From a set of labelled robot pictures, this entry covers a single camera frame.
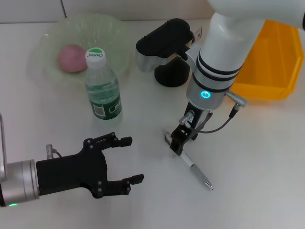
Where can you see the silver white ballpoint pen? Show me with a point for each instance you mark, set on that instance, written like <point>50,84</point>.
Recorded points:
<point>197,171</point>

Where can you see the pink peach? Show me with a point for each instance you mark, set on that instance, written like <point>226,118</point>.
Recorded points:
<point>71,59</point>

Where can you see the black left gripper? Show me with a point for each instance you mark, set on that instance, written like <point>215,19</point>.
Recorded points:
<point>74,171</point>

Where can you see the green glass fruit plate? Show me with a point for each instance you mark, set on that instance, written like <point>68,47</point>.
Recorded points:
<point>114,40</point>

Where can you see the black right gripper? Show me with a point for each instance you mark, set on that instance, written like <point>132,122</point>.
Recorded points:
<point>197,117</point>

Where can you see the black mesh pen holder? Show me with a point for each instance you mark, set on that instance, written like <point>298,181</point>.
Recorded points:
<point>171,76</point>

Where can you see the yellow plastic bin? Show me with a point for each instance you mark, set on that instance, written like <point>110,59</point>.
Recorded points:
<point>269,81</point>

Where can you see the clear green-label water bottle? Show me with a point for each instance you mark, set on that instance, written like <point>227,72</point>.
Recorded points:
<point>103,90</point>

